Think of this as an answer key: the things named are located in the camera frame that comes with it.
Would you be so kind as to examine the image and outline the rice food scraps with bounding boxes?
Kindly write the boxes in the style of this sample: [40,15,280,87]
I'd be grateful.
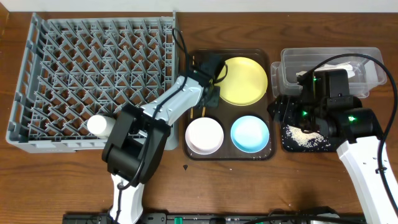
[284,126,331,149]

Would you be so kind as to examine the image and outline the wooden chopstick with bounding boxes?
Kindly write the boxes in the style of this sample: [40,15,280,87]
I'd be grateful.
[201,106,206,117]
[190,57,195,120]

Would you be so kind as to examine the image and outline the light blue bowl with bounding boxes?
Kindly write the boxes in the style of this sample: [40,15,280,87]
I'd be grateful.
[230,116,270,153]

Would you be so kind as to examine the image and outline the white pink bowl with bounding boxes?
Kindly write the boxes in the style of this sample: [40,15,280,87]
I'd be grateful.
[185,117,224,155]

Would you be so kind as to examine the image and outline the white napkin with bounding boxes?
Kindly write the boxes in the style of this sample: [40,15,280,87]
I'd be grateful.
[315,62,355,78]

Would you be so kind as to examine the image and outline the white cup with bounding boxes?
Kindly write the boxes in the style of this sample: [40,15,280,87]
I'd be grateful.
[87,114,116,139]

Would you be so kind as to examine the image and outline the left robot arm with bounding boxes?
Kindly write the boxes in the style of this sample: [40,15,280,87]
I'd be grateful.
[102,54,228,223]

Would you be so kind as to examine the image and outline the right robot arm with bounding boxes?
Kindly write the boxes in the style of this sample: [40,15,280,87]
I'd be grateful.
[267,69,397,223]

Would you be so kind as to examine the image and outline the black rectangular tray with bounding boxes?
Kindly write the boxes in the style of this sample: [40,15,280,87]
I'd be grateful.
[277,96,371,154]

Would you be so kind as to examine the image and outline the yellow round plate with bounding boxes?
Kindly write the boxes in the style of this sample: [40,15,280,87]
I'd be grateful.
[215,57,268,106]

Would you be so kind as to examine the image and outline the dark brown serving tray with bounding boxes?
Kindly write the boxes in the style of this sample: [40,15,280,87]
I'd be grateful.
[183,49,277,161]

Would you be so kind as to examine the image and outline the clear plastic bin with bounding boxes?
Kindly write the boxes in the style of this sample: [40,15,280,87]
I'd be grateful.
[271,47,387,98]

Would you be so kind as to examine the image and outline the grey plastic dish rack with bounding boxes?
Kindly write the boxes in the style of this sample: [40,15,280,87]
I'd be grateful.
[6,14,178,153]

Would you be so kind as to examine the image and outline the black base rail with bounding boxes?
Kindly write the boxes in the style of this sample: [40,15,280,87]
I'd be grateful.
[62,212,374,224]

